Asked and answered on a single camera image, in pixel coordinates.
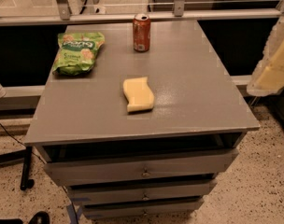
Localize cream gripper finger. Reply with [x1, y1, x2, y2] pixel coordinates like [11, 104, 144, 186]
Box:
[247, 17, 284, 97]

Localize red coke can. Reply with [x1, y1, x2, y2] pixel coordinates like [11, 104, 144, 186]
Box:
[133, 13, 150, 52]

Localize top grey drawer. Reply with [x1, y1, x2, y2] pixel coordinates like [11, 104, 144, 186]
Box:
[44, 148, 238, 186]

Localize grey drawer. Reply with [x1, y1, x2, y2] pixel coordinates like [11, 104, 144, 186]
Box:
[44, 148, 238, 186]
[68, 179, 217, 205]
[83, 197, 204, 219]

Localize yellow sponge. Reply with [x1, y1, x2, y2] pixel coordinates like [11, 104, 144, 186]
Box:
[123, 77, 154, 113]

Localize grey drawer cabinet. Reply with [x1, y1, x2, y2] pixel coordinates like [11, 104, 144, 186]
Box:
[23, 20, 261, 220]

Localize green chip bag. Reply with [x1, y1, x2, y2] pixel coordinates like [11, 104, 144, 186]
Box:
[52, 32, 105, 76]

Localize middle grey drawer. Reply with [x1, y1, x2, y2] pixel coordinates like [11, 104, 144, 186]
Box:
[68, 179, 217, 205]

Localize bottom grey drawer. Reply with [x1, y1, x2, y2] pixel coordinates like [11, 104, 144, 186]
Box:
[83, 197, 204, 219]

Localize grey metal railing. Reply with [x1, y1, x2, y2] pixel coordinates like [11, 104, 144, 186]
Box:
[0, 0, 284, 26]

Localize black stand leg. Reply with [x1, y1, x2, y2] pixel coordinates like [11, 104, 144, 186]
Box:
[0, 147, 35, 190]

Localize black cable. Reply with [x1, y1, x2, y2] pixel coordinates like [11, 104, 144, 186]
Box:
[0, 115, 47, 165]

